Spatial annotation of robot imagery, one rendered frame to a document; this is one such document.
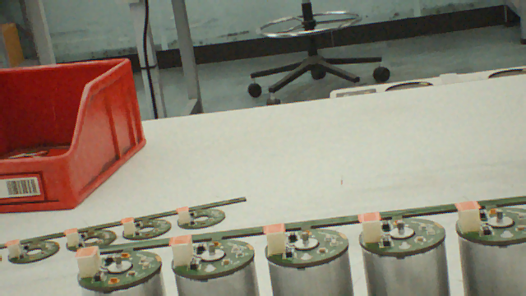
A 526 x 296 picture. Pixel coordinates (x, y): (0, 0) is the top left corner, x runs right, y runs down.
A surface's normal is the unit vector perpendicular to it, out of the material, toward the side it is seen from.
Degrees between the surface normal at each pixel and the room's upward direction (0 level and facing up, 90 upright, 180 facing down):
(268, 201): 0
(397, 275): 90
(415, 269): 90
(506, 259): 90
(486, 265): 90
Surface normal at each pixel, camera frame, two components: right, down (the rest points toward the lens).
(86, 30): -0.07, 0.29
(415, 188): -0.15, -0.95
